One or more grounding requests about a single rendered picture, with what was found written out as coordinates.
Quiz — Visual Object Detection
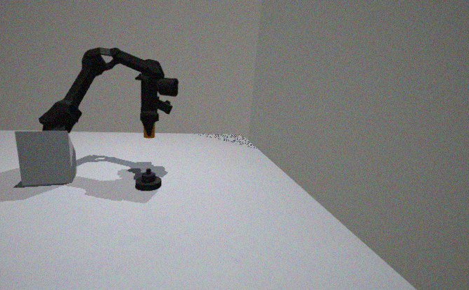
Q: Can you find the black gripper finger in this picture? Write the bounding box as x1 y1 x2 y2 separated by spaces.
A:
141 121 157 137

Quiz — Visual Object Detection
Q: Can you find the black round pedestal with shaft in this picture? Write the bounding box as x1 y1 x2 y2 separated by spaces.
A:
136 168 162 191

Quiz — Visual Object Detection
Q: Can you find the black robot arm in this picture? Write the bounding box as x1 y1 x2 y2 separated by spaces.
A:
39 47 179 134

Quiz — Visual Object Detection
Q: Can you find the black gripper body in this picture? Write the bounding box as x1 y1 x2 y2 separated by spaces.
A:
140 94 159 121

